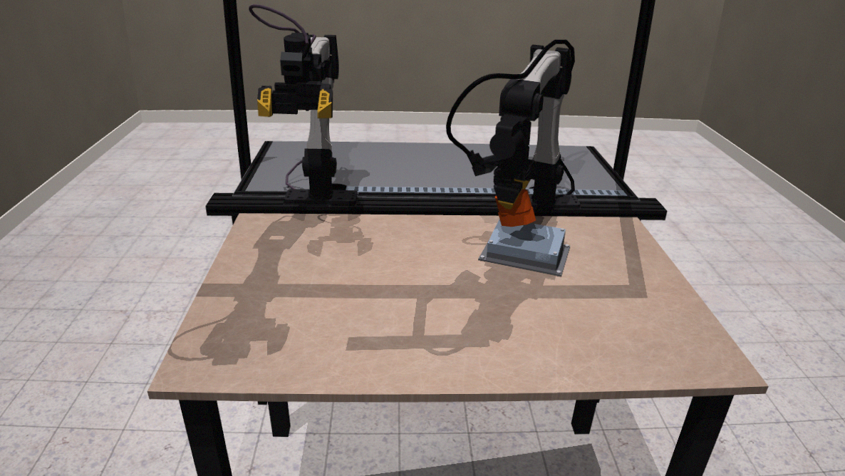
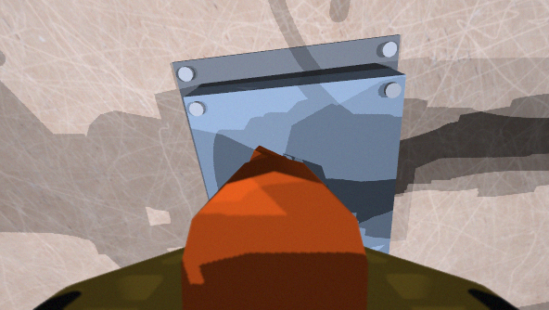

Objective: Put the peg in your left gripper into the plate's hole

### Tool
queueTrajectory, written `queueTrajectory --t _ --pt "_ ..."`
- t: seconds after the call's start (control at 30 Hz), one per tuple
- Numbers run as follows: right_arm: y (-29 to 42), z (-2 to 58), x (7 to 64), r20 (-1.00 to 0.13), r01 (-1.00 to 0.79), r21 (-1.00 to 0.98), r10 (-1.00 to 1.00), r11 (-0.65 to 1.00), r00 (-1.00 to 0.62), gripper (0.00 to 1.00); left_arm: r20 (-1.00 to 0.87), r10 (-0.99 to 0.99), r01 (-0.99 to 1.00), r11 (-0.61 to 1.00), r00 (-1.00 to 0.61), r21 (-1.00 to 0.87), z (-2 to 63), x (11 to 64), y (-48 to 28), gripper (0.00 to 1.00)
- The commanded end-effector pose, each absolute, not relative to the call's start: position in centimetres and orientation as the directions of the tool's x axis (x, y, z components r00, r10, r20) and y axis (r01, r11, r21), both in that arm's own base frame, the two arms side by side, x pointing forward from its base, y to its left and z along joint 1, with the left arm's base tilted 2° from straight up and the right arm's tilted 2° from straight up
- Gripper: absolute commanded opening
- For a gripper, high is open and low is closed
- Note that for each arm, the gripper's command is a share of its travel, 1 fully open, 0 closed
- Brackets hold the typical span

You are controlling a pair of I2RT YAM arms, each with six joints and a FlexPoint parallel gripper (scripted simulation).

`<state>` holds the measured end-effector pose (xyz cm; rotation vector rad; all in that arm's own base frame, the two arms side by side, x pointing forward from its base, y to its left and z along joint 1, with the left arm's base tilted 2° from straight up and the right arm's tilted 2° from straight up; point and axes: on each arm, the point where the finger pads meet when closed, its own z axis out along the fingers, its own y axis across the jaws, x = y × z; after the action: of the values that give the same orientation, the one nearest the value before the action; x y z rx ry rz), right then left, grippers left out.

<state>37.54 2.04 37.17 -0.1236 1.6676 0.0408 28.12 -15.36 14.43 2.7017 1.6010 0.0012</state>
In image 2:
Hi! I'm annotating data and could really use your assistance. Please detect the light blue flat plate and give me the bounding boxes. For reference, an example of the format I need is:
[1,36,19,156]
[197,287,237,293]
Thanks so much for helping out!
[184,68,406,254]

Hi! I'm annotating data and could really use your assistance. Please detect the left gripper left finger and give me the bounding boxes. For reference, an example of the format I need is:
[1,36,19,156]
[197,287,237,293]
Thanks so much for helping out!
[47,247,185,310]

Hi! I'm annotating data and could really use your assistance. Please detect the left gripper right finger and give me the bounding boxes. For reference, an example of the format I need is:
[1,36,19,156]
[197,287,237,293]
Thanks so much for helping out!
[364,247,501,310]

